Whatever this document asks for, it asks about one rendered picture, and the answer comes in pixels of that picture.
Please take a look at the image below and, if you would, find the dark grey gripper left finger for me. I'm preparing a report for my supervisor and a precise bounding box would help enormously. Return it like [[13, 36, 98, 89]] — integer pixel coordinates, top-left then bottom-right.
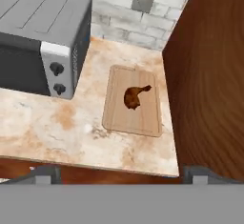
[[2, 165, 62, 185]]

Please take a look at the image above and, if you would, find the dark wooden cabinet side panel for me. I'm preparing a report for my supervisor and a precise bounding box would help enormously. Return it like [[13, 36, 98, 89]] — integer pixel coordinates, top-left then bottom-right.
[[162, 0, 244, 183]]

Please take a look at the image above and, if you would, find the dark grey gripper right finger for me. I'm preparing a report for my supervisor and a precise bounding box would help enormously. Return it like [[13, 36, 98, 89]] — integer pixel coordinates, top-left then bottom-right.
[[183, 165, 241, 185]]

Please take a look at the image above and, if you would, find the brown chicken drumstick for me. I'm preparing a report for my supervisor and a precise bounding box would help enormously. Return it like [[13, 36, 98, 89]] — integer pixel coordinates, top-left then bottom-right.
[[123, 85, 153, 111]]

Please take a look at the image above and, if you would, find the wooden cutting board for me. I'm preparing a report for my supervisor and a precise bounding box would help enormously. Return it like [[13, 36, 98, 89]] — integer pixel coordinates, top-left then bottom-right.
[[101, 64, 163, 138]]

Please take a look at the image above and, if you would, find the grey toaster oven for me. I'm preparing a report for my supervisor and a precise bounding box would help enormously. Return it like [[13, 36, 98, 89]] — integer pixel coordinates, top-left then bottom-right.
[[0, 0, 93, 100]]

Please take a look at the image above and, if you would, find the dark wooden counter cabinet front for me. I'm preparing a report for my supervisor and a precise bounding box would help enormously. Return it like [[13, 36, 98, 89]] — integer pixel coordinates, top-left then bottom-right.
[[0, 157, 185, 185]]

